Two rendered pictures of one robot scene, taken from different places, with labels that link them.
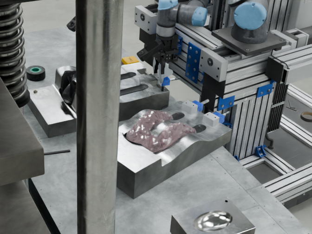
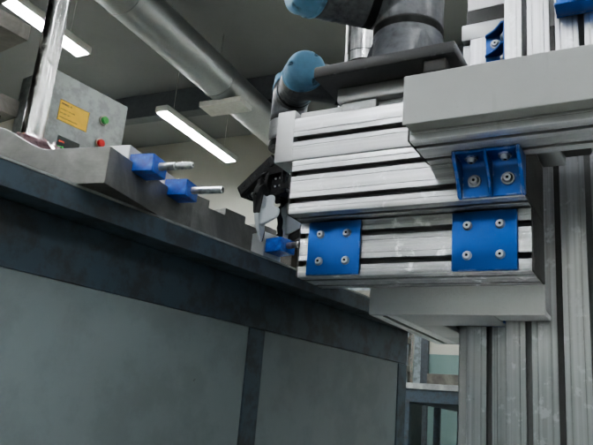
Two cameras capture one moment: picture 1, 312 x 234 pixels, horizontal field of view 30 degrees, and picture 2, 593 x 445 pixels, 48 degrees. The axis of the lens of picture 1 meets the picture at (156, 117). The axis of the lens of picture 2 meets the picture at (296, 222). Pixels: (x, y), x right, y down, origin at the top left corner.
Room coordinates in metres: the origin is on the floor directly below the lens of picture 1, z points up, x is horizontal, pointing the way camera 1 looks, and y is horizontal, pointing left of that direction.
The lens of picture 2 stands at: (1.70, -1.19, 0.52)
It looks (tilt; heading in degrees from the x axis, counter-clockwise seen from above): 16 degrees up; 67
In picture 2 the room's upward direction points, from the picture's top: 5 degrees clockwise
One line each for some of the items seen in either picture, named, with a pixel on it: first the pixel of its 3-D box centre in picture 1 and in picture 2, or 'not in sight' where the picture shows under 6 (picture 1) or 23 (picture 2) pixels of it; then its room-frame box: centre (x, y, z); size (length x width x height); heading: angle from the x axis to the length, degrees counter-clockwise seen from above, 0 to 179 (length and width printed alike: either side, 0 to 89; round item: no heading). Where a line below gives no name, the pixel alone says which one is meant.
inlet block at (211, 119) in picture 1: (218, 117); (153, 167); (1.87, -0.24, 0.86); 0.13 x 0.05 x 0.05; 138
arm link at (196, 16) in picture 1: (192, 14); (309, 80); (2.16, -0.11, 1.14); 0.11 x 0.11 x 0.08; 78
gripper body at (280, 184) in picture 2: (165, 47); (286, 170); (2.17, -0.02, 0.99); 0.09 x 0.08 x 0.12; 115
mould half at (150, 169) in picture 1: (159, 138); (26, 183); (1.70, -0.02, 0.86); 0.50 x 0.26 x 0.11; 138
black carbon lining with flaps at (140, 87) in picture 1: (102, 81); not in sight; (1.96, 0.22, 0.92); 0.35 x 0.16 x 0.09; 121
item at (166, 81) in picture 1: (165, 80); (283, 246); (2.17, -0.03, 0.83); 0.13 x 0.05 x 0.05; 115
